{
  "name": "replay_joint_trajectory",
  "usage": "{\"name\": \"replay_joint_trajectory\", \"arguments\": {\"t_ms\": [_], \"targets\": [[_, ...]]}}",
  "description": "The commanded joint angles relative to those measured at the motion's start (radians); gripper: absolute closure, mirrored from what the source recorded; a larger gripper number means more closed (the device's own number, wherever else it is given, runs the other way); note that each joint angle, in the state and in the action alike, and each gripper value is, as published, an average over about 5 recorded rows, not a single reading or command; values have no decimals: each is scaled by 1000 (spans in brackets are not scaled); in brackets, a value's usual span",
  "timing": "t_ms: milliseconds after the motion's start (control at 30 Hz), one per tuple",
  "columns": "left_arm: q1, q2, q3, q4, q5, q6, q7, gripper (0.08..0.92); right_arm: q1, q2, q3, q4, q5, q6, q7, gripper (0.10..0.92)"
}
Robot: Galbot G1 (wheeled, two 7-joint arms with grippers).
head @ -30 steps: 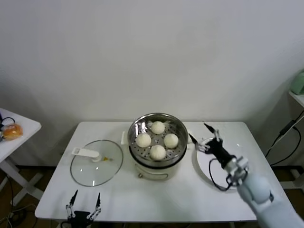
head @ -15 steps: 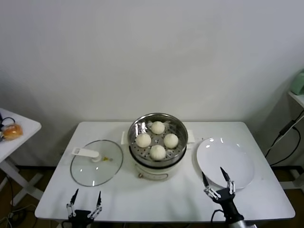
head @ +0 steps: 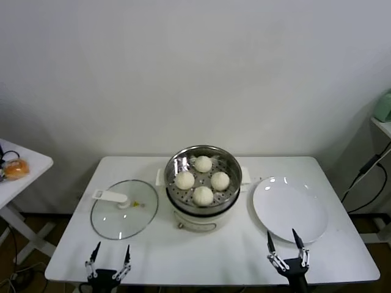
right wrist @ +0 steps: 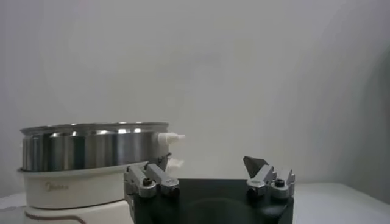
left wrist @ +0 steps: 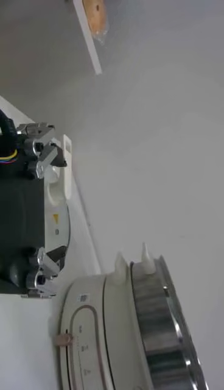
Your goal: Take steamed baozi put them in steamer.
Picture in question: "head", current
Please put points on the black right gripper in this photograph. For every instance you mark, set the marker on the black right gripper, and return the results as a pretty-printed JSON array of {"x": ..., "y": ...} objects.
[{"x": 296, "y": 271}]

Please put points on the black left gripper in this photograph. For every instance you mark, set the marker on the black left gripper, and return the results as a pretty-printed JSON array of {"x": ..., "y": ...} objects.
[{"x": 104, "y": 280}]

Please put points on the white steamed baozi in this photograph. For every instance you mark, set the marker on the white steamed baozi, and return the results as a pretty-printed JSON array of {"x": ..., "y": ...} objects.
[
  {"x": 184, "y": 180},
  {"x": 203, "y": 164},
  {"x": 203, "y": 196},
  {"x": 220, "y": 181}
]

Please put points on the stainless steel steamer basket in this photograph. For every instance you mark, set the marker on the stainless steel steamer basket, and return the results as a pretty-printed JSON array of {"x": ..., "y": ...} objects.
[{"x": 174, "y": 161}]

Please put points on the white round plate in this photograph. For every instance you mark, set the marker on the white round plate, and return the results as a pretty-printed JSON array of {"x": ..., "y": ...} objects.
[{"x": 290, "y": 207}]

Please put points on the cream electric cooking pot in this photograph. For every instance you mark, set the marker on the cream electric cooking pot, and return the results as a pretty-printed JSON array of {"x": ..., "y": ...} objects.
[{"x": 195, "y": 221}]

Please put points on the white side table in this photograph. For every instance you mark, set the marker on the white side table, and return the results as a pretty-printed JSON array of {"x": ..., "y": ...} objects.
[{"x": 33, "y": 158}]

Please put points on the orange bread in bag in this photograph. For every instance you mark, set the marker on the orange bread in bag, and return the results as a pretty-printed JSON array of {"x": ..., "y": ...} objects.
[{"x": 16, "y": 169}]

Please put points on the white shelf board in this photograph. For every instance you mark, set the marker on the white shelf board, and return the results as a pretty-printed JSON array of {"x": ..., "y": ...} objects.
[{"x": 383, "y": 125}]

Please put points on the pale green appliance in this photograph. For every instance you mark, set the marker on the pale green appliance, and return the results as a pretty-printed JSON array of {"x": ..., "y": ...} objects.
[{"x": 383, "y": 107}]

